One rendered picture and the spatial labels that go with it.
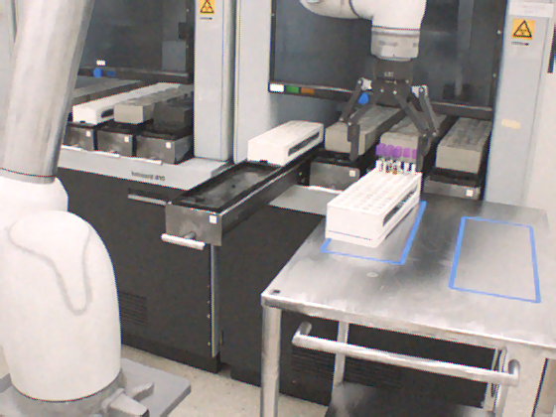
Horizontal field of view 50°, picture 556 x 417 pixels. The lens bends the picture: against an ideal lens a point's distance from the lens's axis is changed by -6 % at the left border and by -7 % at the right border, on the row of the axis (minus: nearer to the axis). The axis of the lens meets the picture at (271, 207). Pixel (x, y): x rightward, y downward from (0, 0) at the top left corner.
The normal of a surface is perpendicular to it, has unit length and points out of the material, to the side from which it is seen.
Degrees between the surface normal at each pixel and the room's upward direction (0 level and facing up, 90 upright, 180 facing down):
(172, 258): 90
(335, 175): 90
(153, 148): 90
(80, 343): 88
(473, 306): 0
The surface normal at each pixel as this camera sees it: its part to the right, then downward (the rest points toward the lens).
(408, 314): 0.03, -0.94
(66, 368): 0.36, 0.37
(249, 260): -0.41, 0.30
